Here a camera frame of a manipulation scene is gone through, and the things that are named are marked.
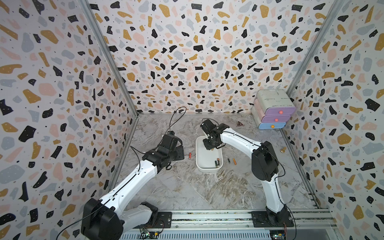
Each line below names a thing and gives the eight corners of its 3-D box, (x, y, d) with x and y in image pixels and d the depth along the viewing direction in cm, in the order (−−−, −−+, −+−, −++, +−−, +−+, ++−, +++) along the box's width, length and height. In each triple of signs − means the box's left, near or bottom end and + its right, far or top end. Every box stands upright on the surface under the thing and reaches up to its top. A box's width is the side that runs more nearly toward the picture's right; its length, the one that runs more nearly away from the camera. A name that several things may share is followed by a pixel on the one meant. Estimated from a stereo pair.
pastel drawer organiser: (256, 131, 114) (266, 109, 96) (250, 111, 128) (258, 89, 111) (283, 131, 114) (298, 109, 96) (274, 111, 128) (286, 89, 111)
